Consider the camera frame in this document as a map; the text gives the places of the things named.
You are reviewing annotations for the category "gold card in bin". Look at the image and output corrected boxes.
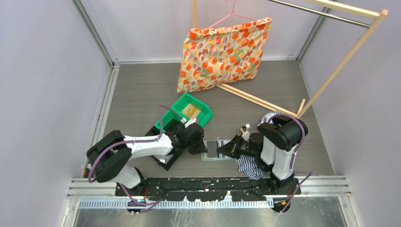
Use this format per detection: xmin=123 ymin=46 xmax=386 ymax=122
xmin=181 ymin=104 xmax=201 ymax=119

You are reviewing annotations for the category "blue white striped cloth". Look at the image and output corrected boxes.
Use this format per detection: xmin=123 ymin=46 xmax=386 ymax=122
xmin=235 ymin=110 xmax=283 ymax=181

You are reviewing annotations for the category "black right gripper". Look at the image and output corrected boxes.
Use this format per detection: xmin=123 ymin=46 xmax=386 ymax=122
xmin=217 ymin=133 xmax=259 ymax=158

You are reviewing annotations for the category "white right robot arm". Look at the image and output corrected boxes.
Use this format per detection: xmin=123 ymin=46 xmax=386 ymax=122
xmin=217 ymin=112 xmax=308 ymax=194

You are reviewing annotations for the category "pink wire hanger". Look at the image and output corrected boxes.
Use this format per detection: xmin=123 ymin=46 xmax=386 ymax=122
xmin=207 ymin=0 xmax=257 ymax=29

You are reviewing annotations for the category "green plastic bin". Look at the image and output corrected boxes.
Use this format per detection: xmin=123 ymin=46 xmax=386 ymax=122
xmin=154 ymin=93 xmax=214 ymax=131

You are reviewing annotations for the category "wooden clothes rack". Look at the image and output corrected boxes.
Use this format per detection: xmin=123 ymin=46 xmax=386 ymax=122
xmin=192 ymin=0 xmax=388 ymax=136

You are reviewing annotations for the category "floral orange pillowcase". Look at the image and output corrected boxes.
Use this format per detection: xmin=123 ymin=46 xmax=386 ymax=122
xmin=177 ymin=17 xmax=271 ymax=93

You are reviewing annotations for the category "green card holder wallet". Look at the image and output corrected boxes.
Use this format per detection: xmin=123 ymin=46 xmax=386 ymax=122
xmin=200 ymin=140 xmax=232 ymax=161

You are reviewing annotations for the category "aluminium frame rail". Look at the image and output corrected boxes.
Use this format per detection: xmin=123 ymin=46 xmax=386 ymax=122
xmin=72 ymin=0 xmax=120 ymax=142

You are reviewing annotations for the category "metal rack rod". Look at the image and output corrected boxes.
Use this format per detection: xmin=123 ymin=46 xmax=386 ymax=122
xmin=268 ymin=0 xmax=371 ymax=28

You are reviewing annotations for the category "black plastic tray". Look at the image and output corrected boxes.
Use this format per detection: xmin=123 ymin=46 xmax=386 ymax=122
xmin=145 ymin=119 xmax=184 ymax=171

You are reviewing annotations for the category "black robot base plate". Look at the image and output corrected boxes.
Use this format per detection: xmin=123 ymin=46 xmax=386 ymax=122
xmin=127 ymin=177 xmax=299 ymax=202

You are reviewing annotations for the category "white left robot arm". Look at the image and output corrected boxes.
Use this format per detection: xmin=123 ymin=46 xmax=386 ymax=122
xmin=86 ymin=122 xmax=207 ymax=196

